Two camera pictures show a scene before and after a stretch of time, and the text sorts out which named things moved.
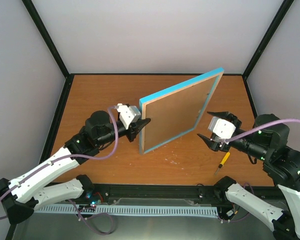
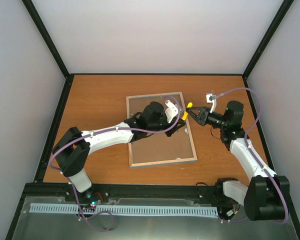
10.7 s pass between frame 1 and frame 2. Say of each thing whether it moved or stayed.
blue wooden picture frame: moved
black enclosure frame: stayed
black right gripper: moved
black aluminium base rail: stayed
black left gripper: moved
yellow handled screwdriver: moved
